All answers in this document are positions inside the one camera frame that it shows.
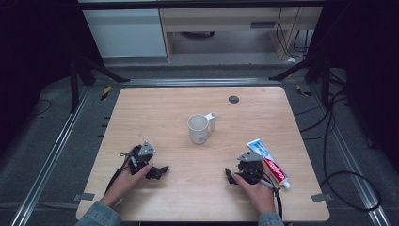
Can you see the black metal stand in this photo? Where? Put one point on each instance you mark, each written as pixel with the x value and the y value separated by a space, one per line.
pixel 326 81
pixel 74 84

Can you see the person's left hand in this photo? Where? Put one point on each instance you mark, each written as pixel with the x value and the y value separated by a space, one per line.
pixel 125 185

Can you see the dark round table grommet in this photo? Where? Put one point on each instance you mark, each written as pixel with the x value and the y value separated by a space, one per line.
pixel 233 99

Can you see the person's right hand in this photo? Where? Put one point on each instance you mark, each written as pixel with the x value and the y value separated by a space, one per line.
pixel 257 194

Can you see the white cup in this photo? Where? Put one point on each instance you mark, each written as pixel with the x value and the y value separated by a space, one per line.
pixel 198 128

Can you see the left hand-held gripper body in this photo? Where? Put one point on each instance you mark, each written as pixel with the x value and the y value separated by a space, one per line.
pixel 138 158

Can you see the toothpaste tube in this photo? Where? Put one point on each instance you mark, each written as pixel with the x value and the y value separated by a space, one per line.
pixel 269 163

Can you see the yellow black tape strip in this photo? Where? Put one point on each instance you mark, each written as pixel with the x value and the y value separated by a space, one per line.
pixel 106 93
pixel 301 91

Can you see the white cabinet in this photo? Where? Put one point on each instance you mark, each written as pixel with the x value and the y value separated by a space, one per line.
pixel 125 34

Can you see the grey tape piece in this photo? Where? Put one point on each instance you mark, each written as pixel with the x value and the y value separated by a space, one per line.
pixel 84 196
pixel 322 197

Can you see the metal floor rail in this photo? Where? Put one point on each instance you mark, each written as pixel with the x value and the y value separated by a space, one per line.
pixel 47 163
pixel 200 82
pixel 354 169

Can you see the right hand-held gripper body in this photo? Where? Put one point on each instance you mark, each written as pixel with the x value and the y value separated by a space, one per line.
pixel 251 169

